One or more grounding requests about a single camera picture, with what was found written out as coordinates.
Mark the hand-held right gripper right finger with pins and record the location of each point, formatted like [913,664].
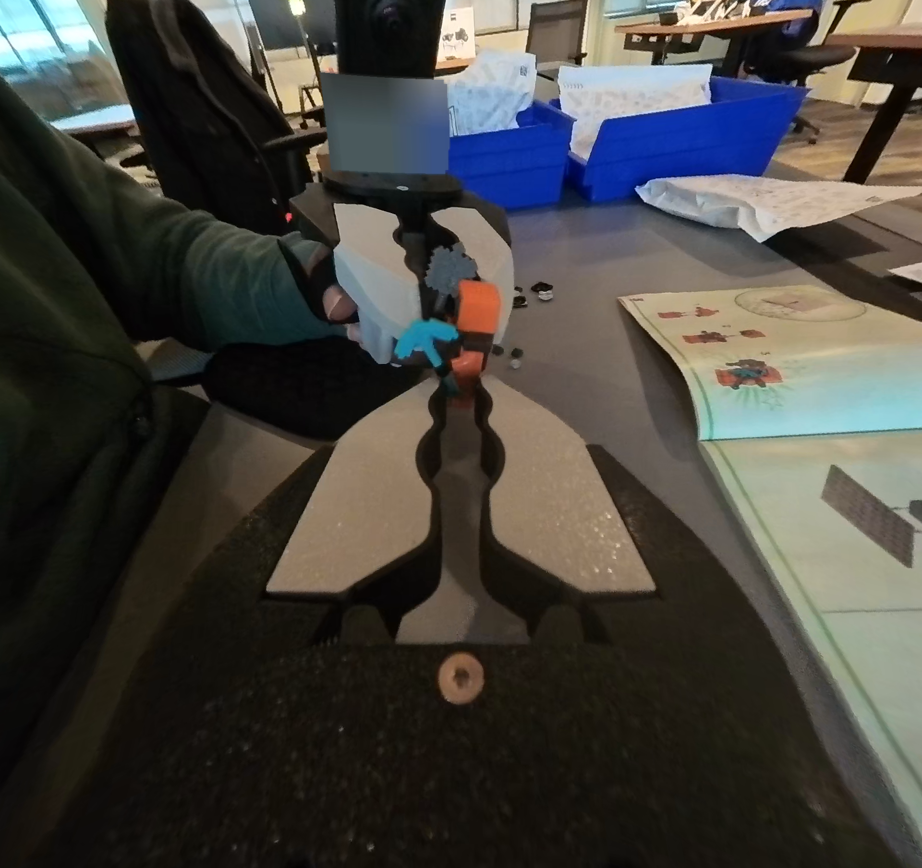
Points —
[569,522]

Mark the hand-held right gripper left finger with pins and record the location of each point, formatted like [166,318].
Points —
[360,515]

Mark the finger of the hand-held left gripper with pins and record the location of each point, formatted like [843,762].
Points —
[374,270]
[490,249]

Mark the orange toy brick figure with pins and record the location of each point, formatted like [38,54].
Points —
[479,310]

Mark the teal toy pickaxe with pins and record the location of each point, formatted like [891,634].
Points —
[425,339]

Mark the person's left forearm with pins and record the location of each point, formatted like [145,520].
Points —
[216,285]

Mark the grey desk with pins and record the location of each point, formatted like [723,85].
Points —
[590,270]

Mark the person's left hand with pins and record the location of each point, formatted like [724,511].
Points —
[335,303]

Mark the scattered small toy bricks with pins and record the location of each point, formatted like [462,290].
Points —
[544,293]

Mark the white printed cardboard box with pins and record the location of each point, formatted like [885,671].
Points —
[457,32]

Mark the blue storage bin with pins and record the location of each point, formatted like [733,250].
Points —
[504,162]
[684,148]

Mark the white patterned paper bag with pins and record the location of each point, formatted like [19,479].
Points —
[634,101]
[497,90]

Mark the black mesh pad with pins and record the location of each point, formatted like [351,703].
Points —
[288,385]

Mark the black mesh office chair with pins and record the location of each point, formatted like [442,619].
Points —
[554,32]

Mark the black chair with dark jacket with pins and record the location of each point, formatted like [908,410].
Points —
[194,104]

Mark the open instruction booklet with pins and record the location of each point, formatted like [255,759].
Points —
[828,393]

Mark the wooden table with black legs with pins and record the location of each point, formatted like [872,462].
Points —
[720,22]
[886,43]

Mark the office chair with blue cloth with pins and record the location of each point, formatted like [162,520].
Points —
[807,61]

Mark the white paper sheet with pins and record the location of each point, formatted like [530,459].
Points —
[909,272]

